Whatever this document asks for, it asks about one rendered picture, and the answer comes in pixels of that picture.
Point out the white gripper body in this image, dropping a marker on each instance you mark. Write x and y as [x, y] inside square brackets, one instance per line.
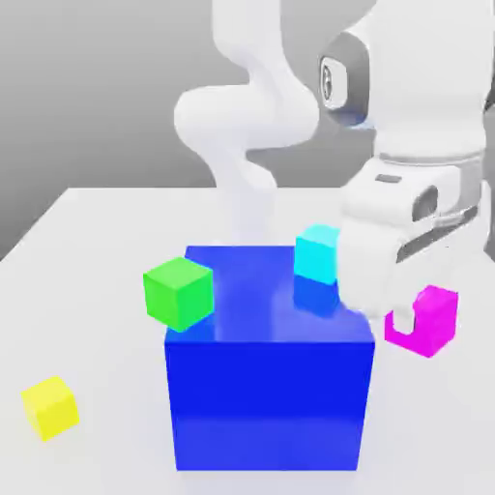
[367, 270]

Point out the small cyan cube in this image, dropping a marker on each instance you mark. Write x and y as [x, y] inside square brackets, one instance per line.
[315, 255]

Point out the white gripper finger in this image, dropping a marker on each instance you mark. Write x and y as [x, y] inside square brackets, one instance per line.
[403, 320]

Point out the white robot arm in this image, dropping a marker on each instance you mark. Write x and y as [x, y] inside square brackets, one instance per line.
[270, 104]

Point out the small green cube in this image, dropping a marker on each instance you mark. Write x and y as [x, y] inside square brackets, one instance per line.
[178, 294]

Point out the large blue box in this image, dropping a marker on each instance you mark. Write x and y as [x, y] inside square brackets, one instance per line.
[270, 398]

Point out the small yellow cube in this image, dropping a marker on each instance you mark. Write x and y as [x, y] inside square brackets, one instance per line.
[50, 410]

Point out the small magenta cube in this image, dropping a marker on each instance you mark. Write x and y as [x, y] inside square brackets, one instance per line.
[437, 325]

